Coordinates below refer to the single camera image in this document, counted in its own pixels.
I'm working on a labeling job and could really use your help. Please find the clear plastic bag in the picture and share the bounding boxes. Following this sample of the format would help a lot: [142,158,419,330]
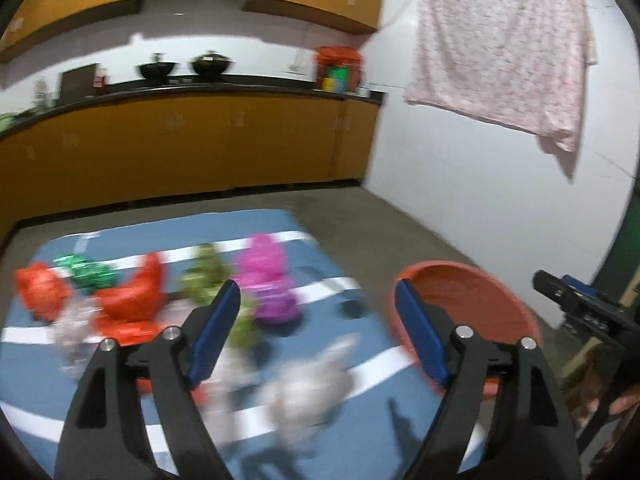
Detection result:
[50,297,99,380]

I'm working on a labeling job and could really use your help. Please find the large red plastic bag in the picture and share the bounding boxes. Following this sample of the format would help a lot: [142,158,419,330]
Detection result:
[93,252,165,346]

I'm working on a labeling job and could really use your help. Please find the small red plastic bag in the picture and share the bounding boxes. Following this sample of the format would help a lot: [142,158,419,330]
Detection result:
[13,261,72,323]

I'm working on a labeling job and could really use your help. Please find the green plastic bag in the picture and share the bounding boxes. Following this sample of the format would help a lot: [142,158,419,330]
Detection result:
[53,254,116,294]

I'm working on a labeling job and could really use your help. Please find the olive paw print bag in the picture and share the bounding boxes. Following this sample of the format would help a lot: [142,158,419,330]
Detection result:
[180,243,259,348]

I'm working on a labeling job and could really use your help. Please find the white plastic bag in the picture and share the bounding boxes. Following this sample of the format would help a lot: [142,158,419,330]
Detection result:
[258,334,359,452]

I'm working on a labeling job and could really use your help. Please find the magenta plastic bag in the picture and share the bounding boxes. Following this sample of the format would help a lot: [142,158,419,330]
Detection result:
[233,233,302,325]

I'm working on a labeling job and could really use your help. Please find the lower orange kitchen cabinets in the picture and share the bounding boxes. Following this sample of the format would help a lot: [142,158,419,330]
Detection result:
[1,89,381,233]

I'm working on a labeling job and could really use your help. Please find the red plastic basin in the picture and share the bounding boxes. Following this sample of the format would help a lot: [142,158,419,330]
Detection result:
[387,259,544,401]

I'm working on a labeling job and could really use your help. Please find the blue white striped cloth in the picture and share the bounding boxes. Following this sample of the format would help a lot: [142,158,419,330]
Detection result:
[0,208,490,480]

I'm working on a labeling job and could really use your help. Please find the pink floral hanging cloth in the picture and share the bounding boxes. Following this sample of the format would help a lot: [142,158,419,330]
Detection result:
[405,0,597,153]

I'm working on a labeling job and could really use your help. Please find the red bag with boxes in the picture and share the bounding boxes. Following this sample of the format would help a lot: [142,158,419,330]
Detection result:
[314,46,362,94]

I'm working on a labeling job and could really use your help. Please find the clear jar on counter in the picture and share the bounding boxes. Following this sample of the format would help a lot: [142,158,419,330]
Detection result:
[34,78,52,113]

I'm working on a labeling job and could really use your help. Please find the dark cutting board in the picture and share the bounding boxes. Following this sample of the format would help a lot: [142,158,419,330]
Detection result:
[58,63,99,105]

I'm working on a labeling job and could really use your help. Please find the red bottle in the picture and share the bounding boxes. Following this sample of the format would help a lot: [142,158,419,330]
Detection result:
[93,66,108,96]

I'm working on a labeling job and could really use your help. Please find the black wok left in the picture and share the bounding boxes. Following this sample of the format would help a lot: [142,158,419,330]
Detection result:
[137,53,178,84]

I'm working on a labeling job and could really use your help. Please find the black wok with lid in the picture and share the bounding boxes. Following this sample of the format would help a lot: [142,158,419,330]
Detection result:
[190,51,233,82]

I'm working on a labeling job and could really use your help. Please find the wall socket with cord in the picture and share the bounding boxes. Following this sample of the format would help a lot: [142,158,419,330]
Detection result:
[288,48,311,77]

